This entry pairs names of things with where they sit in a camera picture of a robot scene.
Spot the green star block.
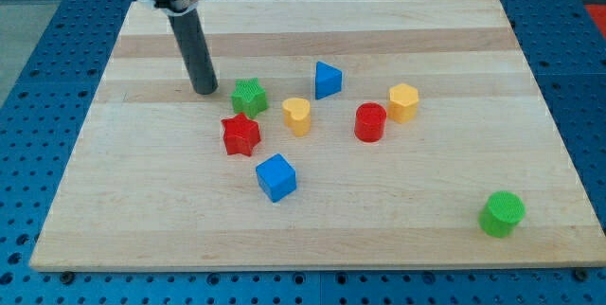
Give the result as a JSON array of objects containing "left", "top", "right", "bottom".
[{"left": 231, "top": 78, "right": 268, "bottom": 119}]

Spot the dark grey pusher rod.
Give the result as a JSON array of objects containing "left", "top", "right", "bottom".
[{"left": 169, "top": 9, "right": 218, "bottom": 95}]

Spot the red star block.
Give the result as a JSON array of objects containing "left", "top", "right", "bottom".
[{"left": 221, "top": 113, "right": 261, "bottom": 156}]

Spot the yellow heart block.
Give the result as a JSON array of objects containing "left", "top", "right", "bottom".
[{"left": 282, "top": 98, "right": 311, "bottom": 136}]

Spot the blue cube block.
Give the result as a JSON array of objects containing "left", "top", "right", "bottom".
[{"left": 256, "top": 153, "right": 297, "bottom": 203}]

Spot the blue triangle block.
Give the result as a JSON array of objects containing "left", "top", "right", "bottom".
[{"left": 314, "top": 62, "right": 343, "bottom": 99}]

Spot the red cylinder block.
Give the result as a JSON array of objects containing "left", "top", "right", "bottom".
[{"left": 354, "top": 102, "right": 387, "bottom": 142}]

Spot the wooden board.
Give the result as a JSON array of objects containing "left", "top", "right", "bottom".
[{"left": 29, "top": 0, "right": 605, "bottom": 272}]

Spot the yellow hexagon block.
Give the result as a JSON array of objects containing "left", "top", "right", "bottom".
[{"left": 387, "top": 83, "right": 419, "bottom": 123}]

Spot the green cylinder block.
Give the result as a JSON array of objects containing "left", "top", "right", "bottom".
[{"left": 478, "top": 190, "right": 526, "bottom": 238}]

